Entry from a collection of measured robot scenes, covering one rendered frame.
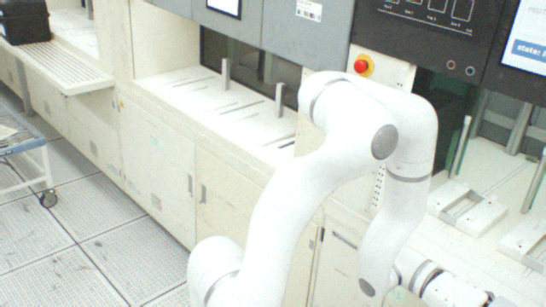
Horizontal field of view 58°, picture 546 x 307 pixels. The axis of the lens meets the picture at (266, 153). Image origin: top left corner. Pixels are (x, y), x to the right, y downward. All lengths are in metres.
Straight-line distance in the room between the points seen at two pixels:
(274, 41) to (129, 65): 1.11
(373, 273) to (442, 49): 0.58
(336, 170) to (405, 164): 0.20
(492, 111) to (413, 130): 1.40
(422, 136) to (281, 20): 0.83
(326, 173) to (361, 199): 0.81
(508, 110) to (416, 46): 1.00
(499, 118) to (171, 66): 1.63
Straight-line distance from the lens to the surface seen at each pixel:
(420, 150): 0.95
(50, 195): 3.17
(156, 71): 2.70
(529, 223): 1.79
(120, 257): 2.77
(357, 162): 0.78
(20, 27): 3.39
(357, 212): 1.64
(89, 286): 2.64
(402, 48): 1.37
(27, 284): 2.74
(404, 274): 1.14
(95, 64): 2.98
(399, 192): 1.01
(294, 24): 1.60
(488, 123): 2.33
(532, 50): 1.23
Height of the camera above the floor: 1.81
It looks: 29 degrees down
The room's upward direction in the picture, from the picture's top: 4 degrees clockwise
